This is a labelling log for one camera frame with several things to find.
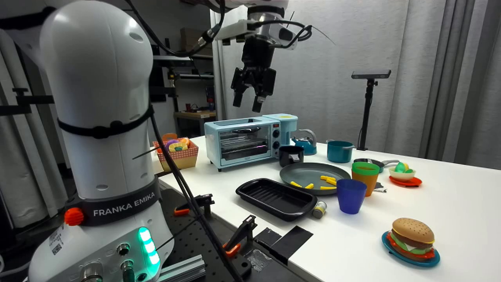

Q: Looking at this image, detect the green and orange cup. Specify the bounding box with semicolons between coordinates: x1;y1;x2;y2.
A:
353;161;381;197

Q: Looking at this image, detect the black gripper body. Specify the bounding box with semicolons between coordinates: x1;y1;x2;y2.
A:
232;38;276;96

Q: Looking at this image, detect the orange handled clamp rear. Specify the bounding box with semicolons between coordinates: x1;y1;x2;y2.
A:
174;194;215;216

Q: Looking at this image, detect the black tripod stand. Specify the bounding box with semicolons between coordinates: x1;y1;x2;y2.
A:
351;71;392;150

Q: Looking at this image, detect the orange handled clamp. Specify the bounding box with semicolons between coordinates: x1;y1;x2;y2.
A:
223;215;257;259
174;194;215;216

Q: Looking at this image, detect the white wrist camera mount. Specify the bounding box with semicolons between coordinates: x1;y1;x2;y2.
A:
215;19;293;49

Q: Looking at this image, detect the teal pot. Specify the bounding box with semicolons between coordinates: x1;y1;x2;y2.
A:
328;141;354;163

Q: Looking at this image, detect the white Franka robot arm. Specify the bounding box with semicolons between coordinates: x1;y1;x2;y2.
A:
29;2;174;282

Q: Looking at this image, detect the black rectangular grill tray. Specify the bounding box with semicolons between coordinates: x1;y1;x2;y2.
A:
235;179;317;221

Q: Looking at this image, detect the wooden basket of toy food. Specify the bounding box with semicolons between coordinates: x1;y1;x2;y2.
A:
162;133;199;169

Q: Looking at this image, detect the blue plastic cup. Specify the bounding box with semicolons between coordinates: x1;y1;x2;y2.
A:
337;179;367;215

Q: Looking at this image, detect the black pot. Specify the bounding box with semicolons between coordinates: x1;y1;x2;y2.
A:
279;146;304;168

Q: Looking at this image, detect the orange handled clamp front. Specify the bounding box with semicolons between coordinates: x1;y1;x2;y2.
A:
223;215;257;259

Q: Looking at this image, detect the toy hamburger on blue plate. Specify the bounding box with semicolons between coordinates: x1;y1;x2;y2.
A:
381;218;440;268

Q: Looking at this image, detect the toy food on red plate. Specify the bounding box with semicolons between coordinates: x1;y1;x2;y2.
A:
390;163;422;188

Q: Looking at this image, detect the grey round plate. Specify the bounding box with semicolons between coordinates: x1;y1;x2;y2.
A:
281;163;350;196

